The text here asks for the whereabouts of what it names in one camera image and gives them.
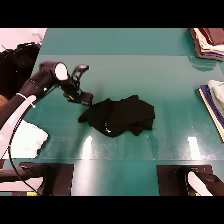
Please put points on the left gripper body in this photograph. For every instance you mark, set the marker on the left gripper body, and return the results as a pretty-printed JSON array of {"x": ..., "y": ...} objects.
[{"x": 78, "y": 96}]

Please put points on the black shirt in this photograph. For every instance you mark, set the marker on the black shirt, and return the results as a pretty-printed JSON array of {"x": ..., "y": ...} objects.
[{"x": 123, "y": 115}]

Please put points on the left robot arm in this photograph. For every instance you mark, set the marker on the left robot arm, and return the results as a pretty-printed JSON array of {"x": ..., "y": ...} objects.
[{"x": 43, "y": 79}]

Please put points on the white folded garment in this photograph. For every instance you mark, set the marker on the white folded garment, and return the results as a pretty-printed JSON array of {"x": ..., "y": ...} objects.
[{"x": 217, "y": 89}]

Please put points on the stack of folded clothes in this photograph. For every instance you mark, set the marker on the stack of folded clothes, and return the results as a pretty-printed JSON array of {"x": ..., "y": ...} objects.
[{"x": 210, "y": 41}]

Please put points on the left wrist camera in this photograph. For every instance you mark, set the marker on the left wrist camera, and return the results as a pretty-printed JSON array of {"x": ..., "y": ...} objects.
[{"x": 79, "y": 70}]

